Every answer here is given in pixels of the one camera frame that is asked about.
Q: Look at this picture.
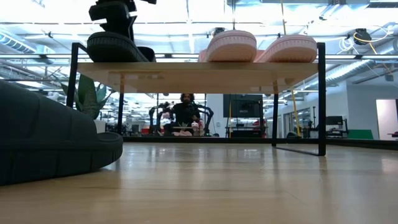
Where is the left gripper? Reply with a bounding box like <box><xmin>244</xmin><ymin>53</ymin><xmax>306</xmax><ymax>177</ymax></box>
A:
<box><xmin>88</xmin><ymin>0</ymin><xmax>137</xmax><ymax>43</ymax></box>

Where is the black slide sandal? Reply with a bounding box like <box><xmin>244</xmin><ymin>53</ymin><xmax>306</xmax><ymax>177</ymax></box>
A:
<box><xmin>0</xmin><ymin>79</ymin><xmax>124</xmax><ymax>187</ymax></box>
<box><xmin>86</xmin><ymin>30</ymin><xmax>157</xmax><ymax>63</ymax></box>

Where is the pink slide sandal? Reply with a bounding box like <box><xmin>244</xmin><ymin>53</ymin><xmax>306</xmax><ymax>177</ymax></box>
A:
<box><xmin>198</xmin><ymin>29</ymin><xmax>258</xmax><ymax>63</ymax></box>
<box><xmin>255</xmin><ymin>34</ymin><xmax>318</xmax><ymax>63</ymax></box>

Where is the green plant in white pot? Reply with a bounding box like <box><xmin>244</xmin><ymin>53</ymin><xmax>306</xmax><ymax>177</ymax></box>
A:
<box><xmin>60</xmin><ymin>73</ymin><xmax>108</xmax><ymax>134</ymax></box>

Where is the person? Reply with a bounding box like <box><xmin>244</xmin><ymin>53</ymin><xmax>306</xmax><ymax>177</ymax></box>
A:
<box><xmin>169</xmin><ymin>93</ymin><xmax>202</xmax><ymax>137</ymax></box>

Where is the large black screen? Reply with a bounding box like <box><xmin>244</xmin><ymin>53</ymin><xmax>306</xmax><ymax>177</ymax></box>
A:
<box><xmin>223</xmin><ymin>93</ymin><xmax>264</xmax><ymax>119</ymax></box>

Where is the small black desktop monitor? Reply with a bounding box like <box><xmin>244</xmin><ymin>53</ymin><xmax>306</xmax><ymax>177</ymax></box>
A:
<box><xmin>325</xmin><ymin>115</ymin><xmax>344</xmax><ymax>126</ymax></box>

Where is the wooden shelf with black frame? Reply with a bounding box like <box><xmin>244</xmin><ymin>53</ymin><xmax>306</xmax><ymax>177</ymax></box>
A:
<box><xmin>66</xmin><ymin>42</ymin><xmax>327</xmax><ymax>157</ymax></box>

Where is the black aluminium table frame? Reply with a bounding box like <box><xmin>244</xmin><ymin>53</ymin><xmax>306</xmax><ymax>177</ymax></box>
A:
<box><xmin>123</xmin><ymin>136</ymin><xmax>398</xmax><ymax>151</ymax></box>

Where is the yellow cable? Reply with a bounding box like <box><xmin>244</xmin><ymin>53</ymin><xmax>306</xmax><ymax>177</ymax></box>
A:
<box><xmin>280</xmin><ymin>0</ymin><xmax>302</xmax><ymax>138</ymax></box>

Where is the silver ventilation duct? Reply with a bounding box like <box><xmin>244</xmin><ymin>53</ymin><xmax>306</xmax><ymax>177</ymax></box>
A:
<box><xmin>323</xmin><ymin>58</ymin><xmax>398</xmax><ymax>86</ymax></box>

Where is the black ceiling cable reel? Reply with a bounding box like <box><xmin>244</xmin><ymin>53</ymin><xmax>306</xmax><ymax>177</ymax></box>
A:
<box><xmin>353</xmin><ymin>28</ymin><xmax>373</xmax><ymax>46</ymax></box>

